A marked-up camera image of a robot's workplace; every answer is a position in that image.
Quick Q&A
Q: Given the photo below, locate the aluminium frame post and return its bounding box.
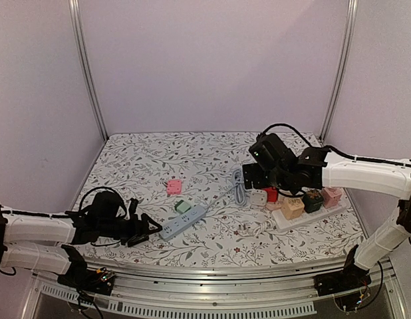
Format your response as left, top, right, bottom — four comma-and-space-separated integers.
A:
68, 0, 109, 142
319, 0, 358, 142

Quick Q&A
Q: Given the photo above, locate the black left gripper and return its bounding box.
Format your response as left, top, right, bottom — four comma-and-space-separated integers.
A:
98, 213, 162, 248

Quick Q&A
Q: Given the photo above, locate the white plug adapter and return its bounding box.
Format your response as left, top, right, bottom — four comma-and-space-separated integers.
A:
250, 189, 267, 207

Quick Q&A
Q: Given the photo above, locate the light green plug adapter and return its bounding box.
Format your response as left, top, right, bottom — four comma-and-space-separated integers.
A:
174, 200, 192, 214

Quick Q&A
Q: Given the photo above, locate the grey coiled power cable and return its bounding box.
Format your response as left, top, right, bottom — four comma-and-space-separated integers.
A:
205, 167, 249, 212

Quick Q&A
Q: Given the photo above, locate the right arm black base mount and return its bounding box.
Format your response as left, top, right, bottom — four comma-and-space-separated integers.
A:
313, 266, 371, 296

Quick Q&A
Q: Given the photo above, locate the pink cube adapter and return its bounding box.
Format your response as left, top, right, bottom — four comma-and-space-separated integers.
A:
321, 187, 342, 209

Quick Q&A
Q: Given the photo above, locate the round pink socket base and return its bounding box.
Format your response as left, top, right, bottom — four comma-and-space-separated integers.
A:
265, 202, 281, 211

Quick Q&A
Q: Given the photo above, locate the pink plug adapter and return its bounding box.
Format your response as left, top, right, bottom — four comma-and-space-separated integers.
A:
166, 179, 182, 195

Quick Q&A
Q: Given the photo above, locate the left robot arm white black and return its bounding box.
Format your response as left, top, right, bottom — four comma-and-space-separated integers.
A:
0, 186, 162, 288

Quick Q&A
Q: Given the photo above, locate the grey blue power strip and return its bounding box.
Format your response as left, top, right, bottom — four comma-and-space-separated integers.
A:
158, 205, 207, 241

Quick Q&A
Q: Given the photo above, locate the red cube adapter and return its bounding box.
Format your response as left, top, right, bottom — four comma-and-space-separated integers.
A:
263, 187, 279, 203

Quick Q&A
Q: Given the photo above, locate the floral patterned table mat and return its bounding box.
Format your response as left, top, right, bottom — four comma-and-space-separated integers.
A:
76, 132, 365, 268

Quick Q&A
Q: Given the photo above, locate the white power strip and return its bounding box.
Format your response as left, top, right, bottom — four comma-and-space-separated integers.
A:
271, 199, 347, 232

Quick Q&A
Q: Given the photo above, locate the beige cube adapter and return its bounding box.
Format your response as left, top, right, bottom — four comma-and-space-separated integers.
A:
281, 197, 305, 220

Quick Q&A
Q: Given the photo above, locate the white power cable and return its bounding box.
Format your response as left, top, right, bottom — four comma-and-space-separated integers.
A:
236, 221, 275, 237

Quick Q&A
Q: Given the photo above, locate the right aluminium frame post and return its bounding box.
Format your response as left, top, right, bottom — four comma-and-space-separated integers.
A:
319, 0, 358, 142

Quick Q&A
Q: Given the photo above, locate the aluminium front rail base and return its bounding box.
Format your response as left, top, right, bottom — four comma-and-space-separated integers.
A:
25, 257, 406, 316

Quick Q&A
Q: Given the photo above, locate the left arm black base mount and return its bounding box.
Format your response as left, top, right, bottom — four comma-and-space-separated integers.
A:
57, 267, 116, 296

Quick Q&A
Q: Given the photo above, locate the left aluminium frame post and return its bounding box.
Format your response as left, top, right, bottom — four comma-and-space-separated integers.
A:
68, 0, 109, 142

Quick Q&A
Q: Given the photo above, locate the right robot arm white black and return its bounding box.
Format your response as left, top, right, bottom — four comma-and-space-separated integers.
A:
245, 128, 411, 290

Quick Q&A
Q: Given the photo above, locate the dark green cube adapter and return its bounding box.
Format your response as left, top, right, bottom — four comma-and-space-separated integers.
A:
302, 189, 324, 213

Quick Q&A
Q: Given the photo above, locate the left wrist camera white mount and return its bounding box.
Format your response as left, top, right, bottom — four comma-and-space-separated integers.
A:
127, 198, 139, 219

